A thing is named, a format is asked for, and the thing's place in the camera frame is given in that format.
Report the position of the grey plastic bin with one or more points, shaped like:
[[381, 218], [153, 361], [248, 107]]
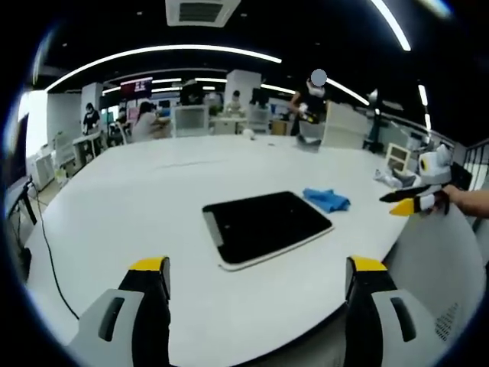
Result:
[[310, 138]]

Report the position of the ceiling air conditioner vent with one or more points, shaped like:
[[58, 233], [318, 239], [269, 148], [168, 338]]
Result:
[[202, 12]]

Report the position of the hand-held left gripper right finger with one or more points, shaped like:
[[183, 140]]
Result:
[[376, 306]]

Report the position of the small white cabinet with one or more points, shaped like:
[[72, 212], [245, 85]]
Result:
[[398, 154]]

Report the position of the white storage box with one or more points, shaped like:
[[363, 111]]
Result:
[[345, 126]]

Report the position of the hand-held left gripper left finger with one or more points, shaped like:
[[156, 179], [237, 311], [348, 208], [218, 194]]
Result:
[[126, 306]]

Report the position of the dark monitor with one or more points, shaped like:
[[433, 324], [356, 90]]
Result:
[[15, 153]]

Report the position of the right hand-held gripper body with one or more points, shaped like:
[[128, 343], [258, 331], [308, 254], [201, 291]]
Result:
[[435, 168]]

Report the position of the small white round object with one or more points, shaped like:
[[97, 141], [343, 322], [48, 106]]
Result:
[[249, 134]]

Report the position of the blue cleaning cloth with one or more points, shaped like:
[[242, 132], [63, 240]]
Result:
[[328, 199]]

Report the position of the grey cloth pile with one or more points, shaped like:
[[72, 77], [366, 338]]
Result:
[[393, 177]]

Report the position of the wall display screen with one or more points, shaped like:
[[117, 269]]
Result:
[[136, 86]]

